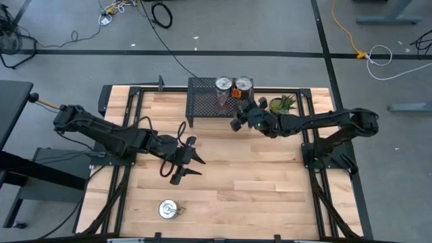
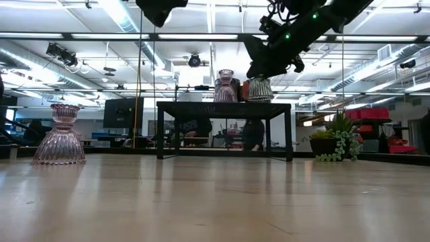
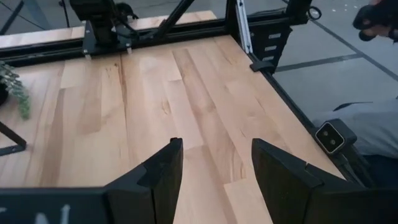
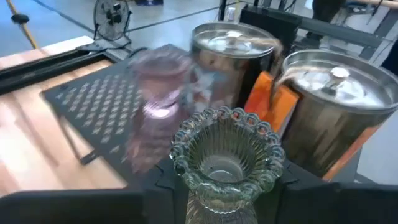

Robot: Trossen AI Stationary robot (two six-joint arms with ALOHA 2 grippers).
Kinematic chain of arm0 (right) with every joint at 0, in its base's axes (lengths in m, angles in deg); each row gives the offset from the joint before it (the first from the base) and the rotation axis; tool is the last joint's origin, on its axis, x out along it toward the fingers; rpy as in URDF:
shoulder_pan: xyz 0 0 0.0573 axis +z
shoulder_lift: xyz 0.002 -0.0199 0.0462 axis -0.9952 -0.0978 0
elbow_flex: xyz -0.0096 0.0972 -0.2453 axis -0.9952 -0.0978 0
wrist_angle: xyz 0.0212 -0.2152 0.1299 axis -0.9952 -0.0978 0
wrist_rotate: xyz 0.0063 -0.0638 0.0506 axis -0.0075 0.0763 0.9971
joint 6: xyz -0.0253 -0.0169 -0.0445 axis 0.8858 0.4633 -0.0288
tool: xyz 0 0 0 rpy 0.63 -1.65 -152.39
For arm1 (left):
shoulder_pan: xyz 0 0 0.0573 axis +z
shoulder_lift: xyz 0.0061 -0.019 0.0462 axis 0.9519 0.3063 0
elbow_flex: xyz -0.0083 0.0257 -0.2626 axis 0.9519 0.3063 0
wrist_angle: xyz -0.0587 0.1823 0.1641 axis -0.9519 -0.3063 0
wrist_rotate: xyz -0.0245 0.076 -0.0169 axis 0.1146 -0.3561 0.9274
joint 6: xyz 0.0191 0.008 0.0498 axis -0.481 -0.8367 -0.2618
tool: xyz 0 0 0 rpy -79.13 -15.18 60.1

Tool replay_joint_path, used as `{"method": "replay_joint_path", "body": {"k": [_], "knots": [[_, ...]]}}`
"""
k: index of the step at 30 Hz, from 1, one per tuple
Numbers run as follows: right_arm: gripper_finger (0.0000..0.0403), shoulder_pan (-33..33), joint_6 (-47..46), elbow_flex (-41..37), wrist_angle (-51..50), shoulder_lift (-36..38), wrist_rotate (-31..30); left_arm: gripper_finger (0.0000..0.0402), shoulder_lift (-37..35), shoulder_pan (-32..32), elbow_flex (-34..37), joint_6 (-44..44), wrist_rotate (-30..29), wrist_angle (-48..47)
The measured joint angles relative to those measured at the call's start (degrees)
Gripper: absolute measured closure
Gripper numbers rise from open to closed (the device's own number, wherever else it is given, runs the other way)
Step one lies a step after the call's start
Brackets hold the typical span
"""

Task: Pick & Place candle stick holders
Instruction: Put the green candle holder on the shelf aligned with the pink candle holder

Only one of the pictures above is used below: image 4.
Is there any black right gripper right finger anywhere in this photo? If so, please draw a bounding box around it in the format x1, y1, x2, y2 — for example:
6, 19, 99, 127
255, 159, 398, 224

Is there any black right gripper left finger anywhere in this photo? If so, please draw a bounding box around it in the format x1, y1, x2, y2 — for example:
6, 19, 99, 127
0, 157, 188, 224

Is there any pink glass candlestick holder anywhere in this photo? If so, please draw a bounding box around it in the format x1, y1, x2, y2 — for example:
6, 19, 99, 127
125, 46, 201, 175

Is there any green glass candlestick holder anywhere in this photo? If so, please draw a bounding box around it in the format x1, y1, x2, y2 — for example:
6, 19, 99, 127
169, 106, 287, 224

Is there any black perforated metal shelf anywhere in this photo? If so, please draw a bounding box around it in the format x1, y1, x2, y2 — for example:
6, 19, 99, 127
41, 43, 363, 188

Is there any black floor fan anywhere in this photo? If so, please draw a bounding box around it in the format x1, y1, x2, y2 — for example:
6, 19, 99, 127
92, 0, 133, 43

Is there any black round knob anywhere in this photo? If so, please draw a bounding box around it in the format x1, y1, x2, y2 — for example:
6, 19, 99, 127
11, 12, 30, 26

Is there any black aluminium rig frame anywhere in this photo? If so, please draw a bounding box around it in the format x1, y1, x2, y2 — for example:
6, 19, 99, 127
0, 42, 150, 96

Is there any yellow cable by desk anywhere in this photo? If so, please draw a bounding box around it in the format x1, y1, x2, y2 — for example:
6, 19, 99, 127
5, 0, 40, 50

